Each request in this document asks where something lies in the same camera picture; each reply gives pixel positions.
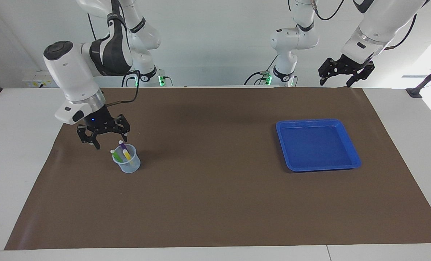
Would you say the black base cable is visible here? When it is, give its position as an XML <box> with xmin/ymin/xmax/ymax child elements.
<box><xmin>121</xmin><ymin>71</ymin><xmax>140</xmax><ymax>87</ymax></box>
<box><xmin>244</xmin><ymin>53</ymin><xmax>278</xmax><ymax>86</ymax></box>

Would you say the white wall socket box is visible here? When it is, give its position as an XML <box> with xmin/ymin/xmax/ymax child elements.
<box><xmin>23</xmin><ymin>70</ymin><xmax>58</xmax><ymax>88</ymax></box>

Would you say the mesh pen holder cup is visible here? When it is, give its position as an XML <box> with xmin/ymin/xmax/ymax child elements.
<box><xmin>112</xmin><ymin>144</ymin><xmax>141</xmax><ymax>174</ymax></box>

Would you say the black left base cable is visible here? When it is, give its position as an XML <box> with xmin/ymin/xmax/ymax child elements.
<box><xmin>244</xmin><ymin>53</ymin><xmax>278</xmax><ymax>86</ymax></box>

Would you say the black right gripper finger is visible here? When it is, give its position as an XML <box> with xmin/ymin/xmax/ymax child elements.
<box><xmin>76</xmin><ymin>124</ymin><xmax>101</xmax><ymax>150</ymax></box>
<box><xmin>111</xmin><ymin>114</ymin><xmax>131</xmax><ymax>143</ymax></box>

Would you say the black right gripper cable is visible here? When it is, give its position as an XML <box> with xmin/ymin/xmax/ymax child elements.
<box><xmin>105</xmin><ymin>70</ymin><xmax>141</xmax><ymax>108</ymax></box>

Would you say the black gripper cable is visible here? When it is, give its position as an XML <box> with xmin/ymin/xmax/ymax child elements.
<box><xmin>311</xmin><ymin>0</ymin><xmax>419</xmax><ymax>50</ymax></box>
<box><xmin>105</xmin><ymin>70</ymin><xmax>141</xmax><ymax>108</ymax></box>

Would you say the black right base cable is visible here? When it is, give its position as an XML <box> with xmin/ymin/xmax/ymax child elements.
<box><xmin>121</xmin><ymin>71</ymin><xmax>140</xmax><ymax>87</ymax></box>

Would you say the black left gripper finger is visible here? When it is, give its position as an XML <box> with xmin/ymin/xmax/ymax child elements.
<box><xmin>346</xmin><ymin>61</ymin><xmax>376</xmax><ymax>88</ymax></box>
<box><xmin>318</xmin><ymin>57</ymin><xmax>342</xmax><ymax>86</ymax></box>

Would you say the brown table mat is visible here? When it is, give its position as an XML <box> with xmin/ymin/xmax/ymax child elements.
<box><xmin>4</xmin><ymin>86</ymin><xmax>431</xmax><ymax>250</ymax></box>

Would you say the blue plastic tray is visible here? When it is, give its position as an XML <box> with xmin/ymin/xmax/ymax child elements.
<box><xmin>276</xmin><ymin>119</ymin><xmax>362</xmax><ymax>172</ymax></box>

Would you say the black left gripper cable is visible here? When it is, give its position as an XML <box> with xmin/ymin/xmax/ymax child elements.
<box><xmin>311</xmin><ymin>0</ymin><xmax>419</xmax><ymax>50</ymax></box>

